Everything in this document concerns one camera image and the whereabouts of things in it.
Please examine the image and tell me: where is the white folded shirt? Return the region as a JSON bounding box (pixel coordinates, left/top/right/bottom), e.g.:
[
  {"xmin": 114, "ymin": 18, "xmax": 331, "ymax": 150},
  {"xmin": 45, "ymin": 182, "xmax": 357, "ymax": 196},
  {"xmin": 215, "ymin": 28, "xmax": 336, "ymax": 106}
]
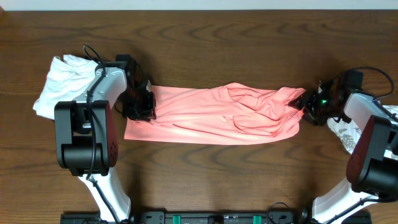
[{"xmin": 33, "ymin": 55, "xmax": 97, "ymax": 119}]

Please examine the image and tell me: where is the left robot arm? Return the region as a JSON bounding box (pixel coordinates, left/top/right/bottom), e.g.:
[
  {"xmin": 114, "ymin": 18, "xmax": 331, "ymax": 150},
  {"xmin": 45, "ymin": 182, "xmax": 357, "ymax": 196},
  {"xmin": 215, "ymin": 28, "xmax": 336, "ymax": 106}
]
[{"xmin": 54, "ymin": 55, "xmax": 156, "ymax": 223}]

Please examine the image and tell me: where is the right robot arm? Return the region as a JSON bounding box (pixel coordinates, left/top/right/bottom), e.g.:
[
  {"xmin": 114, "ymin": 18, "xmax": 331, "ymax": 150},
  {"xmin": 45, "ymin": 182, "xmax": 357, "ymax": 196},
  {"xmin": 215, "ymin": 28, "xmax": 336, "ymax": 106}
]
[{"xmin": 289, "ymin": 67, "xmax": 397, "ymax": 223}]

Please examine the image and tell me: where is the white fern print shirt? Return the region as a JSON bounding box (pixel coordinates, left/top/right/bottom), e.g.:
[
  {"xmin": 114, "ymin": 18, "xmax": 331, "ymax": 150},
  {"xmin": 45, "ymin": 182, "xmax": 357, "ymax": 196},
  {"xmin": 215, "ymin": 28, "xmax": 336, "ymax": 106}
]
[{"xmin": 327, "ymin": 105, "xmax": 397, "ymax": 160}]

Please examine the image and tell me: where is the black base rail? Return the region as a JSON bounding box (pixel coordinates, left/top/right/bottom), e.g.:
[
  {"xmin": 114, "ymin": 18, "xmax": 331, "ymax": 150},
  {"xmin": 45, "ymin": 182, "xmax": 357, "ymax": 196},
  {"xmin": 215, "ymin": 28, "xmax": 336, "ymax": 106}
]
[{"xmin": 60, "ymin": 210, "xmax": 373, "ymax": 224}]

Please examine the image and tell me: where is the pink shirt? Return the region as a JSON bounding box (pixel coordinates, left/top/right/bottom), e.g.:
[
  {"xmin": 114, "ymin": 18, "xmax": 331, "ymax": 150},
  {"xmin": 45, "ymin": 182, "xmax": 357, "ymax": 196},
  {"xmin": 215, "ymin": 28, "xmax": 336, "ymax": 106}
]
[{"xmin": 124, "ymin": 83, "xmax": 305, "ymax": 145}]

